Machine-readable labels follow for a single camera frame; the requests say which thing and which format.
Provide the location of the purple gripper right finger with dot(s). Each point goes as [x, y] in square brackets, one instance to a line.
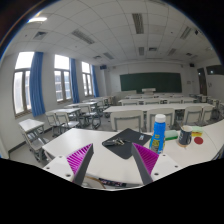
[145, 160]

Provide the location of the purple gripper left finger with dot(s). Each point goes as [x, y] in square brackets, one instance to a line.
[79, 161]

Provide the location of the blue plastic water bottle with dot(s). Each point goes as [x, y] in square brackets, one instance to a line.
[157, 141]

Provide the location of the black mouse pad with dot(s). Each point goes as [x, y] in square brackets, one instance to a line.
[124, 151]

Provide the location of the bunch of keys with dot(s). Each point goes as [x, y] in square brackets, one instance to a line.
[114, 142]

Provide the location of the white chair centre left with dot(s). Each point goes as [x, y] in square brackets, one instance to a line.
[133, 119]

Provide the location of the white chair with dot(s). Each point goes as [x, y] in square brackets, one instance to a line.
[165, 115]
[35, 144]
[133, 119]

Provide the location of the dark paper cup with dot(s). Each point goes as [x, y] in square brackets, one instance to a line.
[185, 136]

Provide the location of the white chair left front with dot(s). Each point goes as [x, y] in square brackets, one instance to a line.
[35, 144]

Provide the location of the white chair centre right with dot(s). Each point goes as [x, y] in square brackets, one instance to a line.
[165, 115]

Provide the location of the red round lid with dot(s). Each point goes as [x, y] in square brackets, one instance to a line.
[198, 140]

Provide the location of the long white desk row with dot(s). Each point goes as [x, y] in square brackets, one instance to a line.
[145, 108]

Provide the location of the small desk at left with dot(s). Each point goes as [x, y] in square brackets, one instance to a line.
[31, 125]

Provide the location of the white teacher podium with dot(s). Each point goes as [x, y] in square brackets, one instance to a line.
[148, 91]

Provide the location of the blue curtain far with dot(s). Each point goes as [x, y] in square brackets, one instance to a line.
[95, 84]

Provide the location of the blue curtain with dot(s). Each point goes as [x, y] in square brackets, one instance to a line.
[95, 84]
[74, 83]
[35, 85]

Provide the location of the green chalkboard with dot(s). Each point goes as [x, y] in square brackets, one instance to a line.
[162, 82]

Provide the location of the blue curtain middle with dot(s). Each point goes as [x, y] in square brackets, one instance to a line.
[74, 83]

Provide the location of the dark classroom door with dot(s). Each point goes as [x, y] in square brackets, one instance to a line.
[202, 81]

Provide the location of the blue curtain left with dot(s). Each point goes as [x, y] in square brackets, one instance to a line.
[35, 85]

